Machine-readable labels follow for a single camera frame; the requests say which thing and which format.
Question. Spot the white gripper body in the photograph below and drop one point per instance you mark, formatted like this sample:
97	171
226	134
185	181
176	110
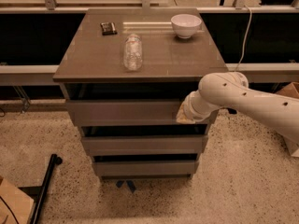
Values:
191	110

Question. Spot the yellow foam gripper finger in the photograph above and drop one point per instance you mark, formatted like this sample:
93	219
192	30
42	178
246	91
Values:
181	117

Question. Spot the grey top drawer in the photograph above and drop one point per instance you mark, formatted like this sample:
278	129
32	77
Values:
123	113

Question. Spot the grey drawer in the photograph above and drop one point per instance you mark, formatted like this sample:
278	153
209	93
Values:
144	145
145	168
123	113

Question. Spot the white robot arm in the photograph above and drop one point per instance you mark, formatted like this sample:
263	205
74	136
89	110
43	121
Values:
231	90

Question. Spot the grey middle drawer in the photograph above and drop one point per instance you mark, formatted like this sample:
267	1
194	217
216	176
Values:
144	145

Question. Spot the grey drawer cabinet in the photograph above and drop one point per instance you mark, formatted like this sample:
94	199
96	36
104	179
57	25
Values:
92	70

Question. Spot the grey bottom drawer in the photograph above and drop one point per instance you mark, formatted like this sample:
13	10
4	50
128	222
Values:
145	168

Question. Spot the clear plastic water bottle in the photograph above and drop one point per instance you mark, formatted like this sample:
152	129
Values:
132	55

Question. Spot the white ceramic bowl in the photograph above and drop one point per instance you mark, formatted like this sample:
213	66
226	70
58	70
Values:
185	25

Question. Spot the small black snack packet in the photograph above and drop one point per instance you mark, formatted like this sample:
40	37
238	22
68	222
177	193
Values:
108	28

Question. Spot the black metal stand bar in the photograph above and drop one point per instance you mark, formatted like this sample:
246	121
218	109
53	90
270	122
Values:
39	193

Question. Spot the brown cardboard box left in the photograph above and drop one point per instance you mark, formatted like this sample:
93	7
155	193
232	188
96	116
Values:
15	205

